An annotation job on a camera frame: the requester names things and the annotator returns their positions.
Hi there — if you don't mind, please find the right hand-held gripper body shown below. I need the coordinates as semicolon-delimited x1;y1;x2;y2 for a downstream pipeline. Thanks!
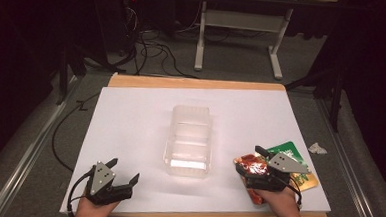
242;149;314;196

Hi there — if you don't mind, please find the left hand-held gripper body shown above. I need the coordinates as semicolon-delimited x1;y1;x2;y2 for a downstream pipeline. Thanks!
85;160;136;207

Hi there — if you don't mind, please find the red snack packet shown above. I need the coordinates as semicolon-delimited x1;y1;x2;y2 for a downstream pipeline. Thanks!
231;152;271;207

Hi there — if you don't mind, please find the person's right hand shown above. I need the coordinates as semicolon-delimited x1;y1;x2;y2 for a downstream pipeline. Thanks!
252;186;304;217

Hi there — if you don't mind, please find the person's left hand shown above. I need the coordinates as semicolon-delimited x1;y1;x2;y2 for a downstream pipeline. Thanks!
74;195;121;217

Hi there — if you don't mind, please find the green and yellow packet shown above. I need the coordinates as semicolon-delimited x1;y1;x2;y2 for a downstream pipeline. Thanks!
264;139;321;193

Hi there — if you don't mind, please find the crumpled white paper scrap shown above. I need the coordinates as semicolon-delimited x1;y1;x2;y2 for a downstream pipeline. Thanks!
307;142;329;156

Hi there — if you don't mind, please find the white paper sheet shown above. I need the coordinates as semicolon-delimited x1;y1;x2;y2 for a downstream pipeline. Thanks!
58;79;338;217

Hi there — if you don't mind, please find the clear plastic container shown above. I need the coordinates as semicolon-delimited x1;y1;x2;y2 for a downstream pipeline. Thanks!
161;103;214;179

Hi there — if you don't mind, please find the black metal stand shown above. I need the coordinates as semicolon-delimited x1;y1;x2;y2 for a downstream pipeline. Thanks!
54;42;89;108
282;64;347;134

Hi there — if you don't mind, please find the wooden table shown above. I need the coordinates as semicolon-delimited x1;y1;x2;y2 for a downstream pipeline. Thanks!
100;72;335;217

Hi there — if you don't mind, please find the left hand-held gripper cable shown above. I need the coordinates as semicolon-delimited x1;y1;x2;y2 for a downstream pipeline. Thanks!
66;167;96;217

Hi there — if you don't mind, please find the hand-held gripper cable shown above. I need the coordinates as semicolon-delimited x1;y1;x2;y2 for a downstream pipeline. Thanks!
66;167;96;217
277;174;305;209

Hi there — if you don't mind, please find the right hand-held gripper cable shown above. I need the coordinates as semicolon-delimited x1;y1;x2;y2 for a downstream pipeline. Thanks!
277;174;305;209

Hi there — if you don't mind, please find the long black floor cable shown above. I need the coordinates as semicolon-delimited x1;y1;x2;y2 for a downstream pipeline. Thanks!
49;90;100;174

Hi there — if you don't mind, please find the metal floor rail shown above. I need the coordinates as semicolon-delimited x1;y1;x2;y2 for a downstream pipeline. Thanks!
309;97;386;217
0;71;81;217

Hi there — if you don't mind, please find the tangle of black cables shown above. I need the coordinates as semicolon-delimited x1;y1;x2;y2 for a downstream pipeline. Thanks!
116;4;204;81

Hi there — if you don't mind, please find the white metal desk frame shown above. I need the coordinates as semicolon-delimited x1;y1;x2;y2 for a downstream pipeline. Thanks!
193;0;340;84

